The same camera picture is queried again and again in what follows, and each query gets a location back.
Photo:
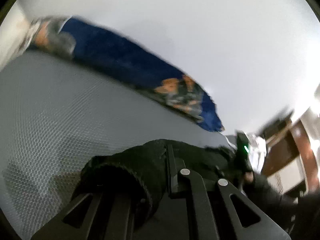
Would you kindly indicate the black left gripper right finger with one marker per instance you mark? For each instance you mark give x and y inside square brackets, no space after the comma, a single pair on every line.
[223,213]

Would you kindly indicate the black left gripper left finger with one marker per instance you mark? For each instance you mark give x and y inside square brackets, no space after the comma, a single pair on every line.
[93,216]

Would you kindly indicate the black pants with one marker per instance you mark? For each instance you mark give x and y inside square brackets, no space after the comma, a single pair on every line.
[141,173]

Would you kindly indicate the white patterned cloth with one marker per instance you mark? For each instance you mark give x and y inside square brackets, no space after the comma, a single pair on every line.
[257,152]

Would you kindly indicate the brown wooden door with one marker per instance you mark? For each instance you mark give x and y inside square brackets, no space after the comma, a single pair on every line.
[285,146]

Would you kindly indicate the white lattice panel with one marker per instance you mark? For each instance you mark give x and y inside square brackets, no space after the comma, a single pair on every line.
[288,177]

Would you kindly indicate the grey textured mattress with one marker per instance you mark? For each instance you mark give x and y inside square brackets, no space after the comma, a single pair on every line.
[55,116]

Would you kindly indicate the blue floral blanket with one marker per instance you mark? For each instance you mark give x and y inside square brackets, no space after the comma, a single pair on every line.
[75,39]

